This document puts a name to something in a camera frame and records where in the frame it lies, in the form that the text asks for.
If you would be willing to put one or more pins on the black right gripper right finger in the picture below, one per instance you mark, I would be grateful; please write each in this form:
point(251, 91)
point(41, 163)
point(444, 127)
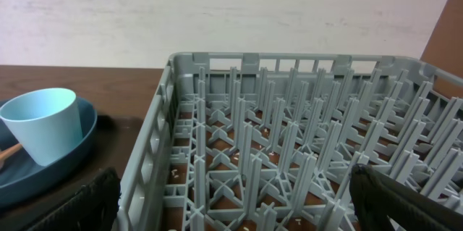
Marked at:
point(378, 200)

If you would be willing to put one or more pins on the light blue cup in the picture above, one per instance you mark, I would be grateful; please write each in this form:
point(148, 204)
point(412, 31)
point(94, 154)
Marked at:
point(46, 122)

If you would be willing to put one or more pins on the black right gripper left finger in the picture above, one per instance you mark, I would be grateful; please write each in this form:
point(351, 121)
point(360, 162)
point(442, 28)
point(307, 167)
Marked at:
point(93, 207)

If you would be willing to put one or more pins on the brown serving tray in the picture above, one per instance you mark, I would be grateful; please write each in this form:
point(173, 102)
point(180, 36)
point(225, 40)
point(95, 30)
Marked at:
point(114, 140)

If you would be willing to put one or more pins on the wooden chopstick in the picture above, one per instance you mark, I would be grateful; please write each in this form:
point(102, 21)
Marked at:
point(4, 155)

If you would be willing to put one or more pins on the dark blue plate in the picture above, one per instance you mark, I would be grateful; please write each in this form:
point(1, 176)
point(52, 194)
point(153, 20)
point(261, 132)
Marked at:
point(22, 178)

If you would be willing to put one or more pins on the grey dishwasher rack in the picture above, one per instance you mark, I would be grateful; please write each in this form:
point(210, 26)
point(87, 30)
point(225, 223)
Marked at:
point(247, 141)

